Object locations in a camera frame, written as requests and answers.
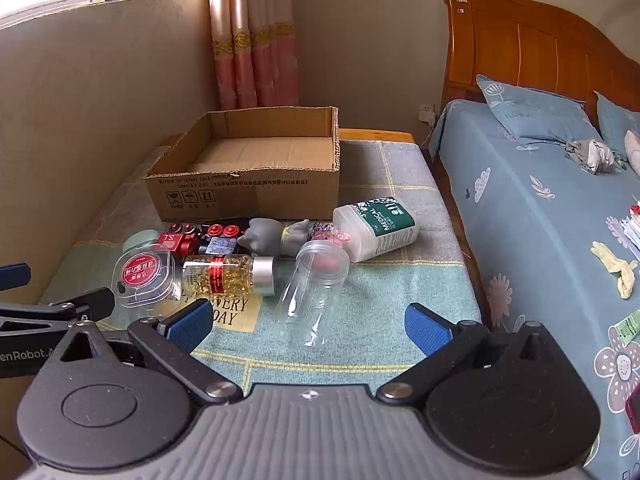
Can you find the wooden headboard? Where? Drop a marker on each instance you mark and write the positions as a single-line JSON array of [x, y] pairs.
[[525, 45]]

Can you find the cardboard box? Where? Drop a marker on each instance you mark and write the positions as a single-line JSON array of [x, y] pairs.
[[250, 195]]

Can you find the grey crumpled cloth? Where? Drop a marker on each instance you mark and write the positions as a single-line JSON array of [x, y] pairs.
[[590, 155]]

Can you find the pink patterned curtain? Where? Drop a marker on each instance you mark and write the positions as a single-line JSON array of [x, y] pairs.
[[250, 35]]

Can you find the red phone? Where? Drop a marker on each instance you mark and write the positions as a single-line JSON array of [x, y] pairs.
[[634, 410]]

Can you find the white green packet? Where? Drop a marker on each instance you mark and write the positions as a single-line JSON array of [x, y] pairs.
[[385, 225]]

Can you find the white folded cloth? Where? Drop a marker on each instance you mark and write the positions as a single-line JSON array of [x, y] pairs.
[[634, 152]]

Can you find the yellow cloth piece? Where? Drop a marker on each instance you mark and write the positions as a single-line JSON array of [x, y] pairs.
[[620, 270]]

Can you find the white round lid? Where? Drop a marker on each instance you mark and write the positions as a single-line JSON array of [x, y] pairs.
[[142, 240]]

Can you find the blue flower print pillow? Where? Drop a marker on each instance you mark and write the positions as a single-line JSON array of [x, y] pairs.
[[530, 110], [620, 120]]

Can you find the blue floral bed sheet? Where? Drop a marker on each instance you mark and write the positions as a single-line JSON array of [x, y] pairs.
[[525, 220]]

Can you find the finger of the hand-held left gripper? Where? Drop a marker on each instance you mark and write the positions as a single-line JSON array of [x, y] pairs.
[[12, 277], [90, 302]]

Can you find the grey elephant toy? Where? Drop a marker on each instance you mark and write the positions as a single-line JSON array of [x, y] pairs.
[[265, 237]]

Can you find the pile of colourful packets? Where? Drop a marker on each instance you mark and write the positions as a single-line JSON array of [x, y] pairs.
[[632, 230]]

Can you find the red toy train block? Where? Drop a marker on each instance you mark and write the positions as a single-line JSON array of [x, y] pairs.
[[175, 242]]

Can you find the grey green checked blanket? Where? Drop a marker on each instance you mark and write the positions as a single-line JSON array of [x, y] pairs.
[[390, 280]]

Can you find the clear plastic jar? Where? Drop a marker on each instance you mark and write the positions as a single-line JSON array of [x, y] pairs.
[[310, 300]]

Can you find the white wall socket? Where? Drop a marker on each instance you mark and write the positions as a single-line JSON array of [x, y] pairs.
[[426, 110]]

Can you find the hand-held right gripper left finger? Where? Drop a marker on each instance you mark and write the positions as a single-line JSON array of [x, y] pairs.
[[192, 320]]

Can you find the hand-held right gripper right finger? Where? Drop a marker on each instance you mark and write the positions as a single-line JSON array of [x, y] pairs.
[[425, 327]]

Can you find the wooden bed frame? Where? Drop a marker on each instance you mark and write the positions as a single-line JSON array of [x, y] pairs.
[[380, 135]]

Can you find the pink bead trinket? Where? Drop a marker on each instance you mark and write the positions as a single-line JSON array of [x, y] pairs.
[[330, 235]]

